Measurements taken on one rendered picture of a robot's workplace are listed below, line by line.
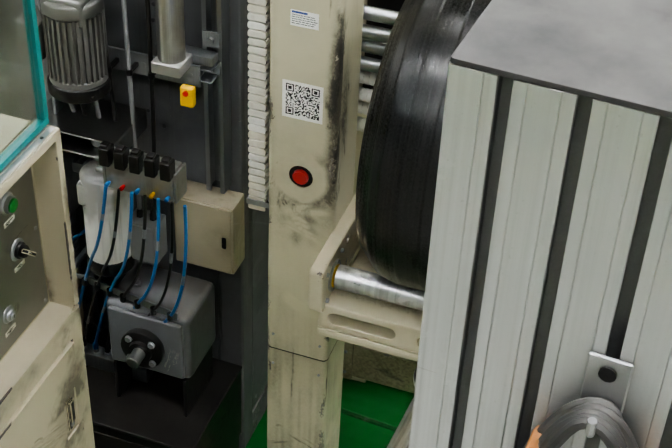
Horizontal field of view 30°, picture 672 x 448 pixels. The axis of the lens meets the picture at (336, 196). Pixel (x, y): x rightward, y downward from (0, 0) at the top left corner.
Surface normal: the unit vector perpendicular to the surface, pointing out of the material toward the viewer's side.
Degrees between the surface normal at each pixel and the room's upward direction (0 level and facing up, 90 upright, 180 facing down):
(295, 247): 90
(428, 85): 46
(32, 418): 90
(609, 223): 90
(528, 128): 90
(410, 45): 36
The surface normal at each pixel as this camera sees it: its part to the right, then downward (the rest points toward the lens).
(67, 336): 0.94, 0.23
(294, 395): -0.33, 0.55
